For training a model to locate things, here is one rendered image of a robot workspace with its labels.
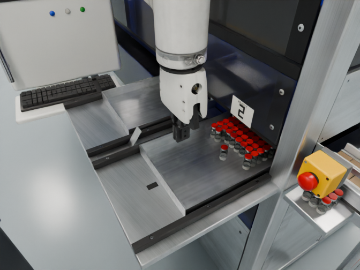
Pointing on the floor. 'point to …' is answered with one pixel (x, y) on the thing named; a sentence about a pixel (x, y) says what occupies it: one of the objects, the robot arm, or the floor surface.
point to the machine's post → (306, 117)
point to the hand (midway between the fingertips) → (181, 131)
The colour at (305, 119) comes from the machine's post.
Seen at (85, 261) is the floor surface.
